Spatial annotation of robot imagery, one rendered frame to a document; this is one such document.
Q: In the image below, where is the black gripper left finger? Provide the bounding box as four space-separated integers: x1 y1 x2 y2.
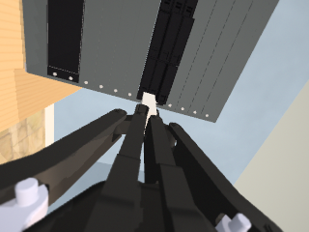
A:
0 92 150 232

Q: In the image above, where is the black equipment rack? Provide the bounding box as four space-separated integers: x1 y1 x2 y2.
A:
22 0 279 123

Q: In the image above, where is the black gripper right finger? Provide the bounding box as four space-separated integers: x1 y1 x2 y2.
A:
143 94 284 232

